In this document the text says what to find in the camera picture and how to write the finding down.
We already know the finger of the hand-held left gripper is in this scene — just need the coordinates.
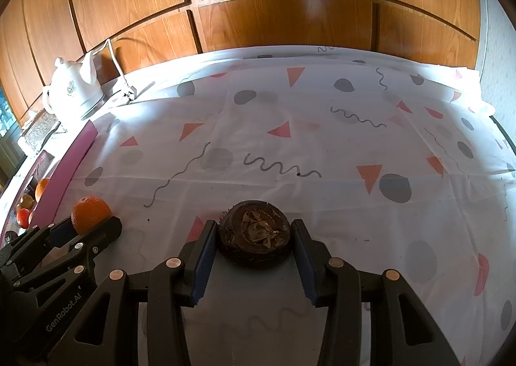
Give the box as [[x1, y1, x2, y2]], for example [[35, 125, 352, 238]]
[[0, 217, 77, 267], [12, 216, 123, 294]]

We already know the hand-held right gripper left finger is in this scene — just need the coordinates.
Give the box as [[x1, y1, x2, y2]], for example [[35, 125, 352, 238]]
[[64, 220, 220, 366]]

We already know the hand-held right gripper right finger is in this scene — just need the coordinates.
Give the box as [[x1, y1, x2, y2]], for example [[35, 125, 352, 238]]
[[290, 219, 462, 366]]

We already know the orange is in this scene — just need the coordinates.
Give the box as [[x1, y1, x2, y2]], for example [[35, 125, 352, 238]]
[[35, 178, 51, 203], [71, 195, 113, 236]]

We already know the brown taro root chunk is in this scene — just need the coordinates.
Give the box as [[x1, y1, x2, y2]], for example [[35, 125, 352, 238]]
[[218, 200, 292, 269]]

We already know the pink cardboard box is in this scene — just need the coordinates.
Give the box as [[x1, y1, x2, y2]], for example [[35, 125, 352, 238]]
[[0, 122, 100, 246]]

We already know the clear patterned glass tray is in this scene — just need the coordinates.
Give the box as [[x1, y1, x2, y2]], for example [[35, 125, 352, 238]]
[[18, 110, 61, 155]]

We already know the white patterned tablecloth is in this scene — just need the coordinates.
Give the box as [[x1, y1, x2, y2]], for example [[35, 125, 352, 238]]
[[0, 45, 516, 366]]

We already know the white ceramic electric kettle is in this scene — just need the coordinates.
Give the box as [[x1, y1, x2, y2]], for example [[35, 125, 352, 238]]
[[42, 49, 106, 121]]

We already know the wooden panelled cabinet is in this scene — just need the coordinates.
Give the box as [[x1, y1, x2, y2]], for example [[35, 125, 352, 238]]
[[0, 0, 485, 125]]

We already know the white power cord with plug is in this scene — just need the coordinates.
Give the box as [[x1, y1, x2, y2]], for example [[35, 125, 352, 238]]
[[103, 39, 138, 103]]

